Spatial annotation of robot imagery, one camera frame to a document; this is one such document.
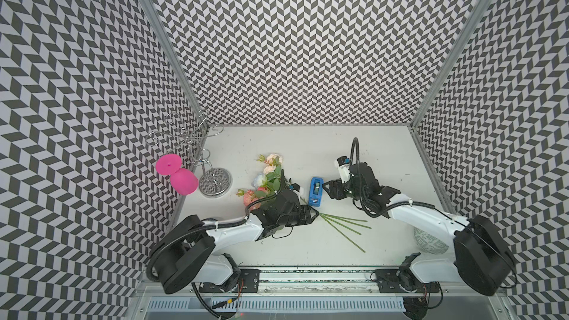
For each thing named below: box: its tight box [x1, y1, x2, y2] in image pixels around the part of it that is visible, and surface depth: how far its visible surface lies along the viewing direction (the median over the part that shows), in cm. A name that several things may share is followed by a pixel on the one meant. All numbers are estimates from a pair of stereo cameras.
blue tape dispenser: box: [308, 177, 324, 207], surface depth 93 cm
